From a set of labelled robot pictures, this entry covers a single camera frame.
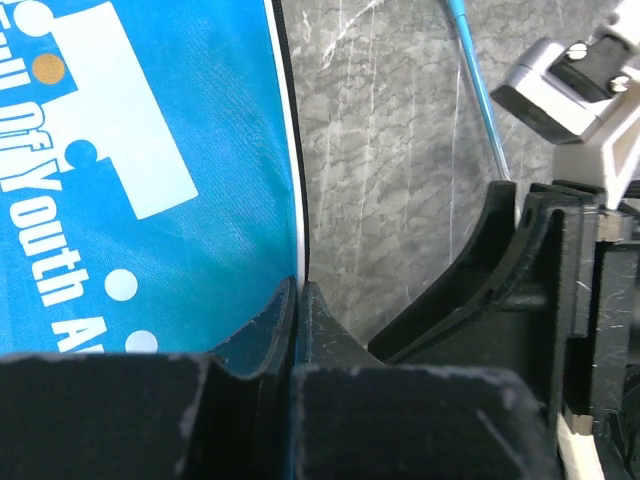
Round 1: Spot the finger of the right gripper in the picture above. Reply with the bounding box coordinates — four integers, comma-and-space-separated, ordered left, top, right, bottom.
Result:
368, 181, 516, 363

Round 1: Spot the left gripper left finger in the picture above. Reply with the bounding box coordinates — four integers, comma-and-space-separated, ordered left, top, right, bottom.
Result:
1, 279, 297, 479

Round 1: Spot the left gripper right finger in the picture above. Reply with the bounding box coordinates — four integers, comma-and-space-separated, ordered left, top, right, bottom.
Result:
290, 283, 562, 479

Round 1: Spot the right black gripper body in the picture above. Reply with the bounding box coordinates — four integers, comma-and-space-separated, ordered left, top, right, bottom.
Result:
519, 182, 640, 480

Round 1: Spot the badminton racket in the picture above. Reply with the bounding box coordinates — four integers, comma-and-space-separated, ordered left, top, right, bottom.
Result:
446, 0, 511, 181

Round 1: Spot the blue racket cover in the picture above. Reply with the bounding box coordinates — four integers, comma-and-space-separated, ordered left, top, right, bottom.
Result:
1, 1, 308, 354

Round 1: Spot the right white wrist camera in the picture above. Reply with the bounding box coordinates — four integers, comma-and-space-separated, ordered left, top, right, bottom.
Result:
491, 1, 639, 210

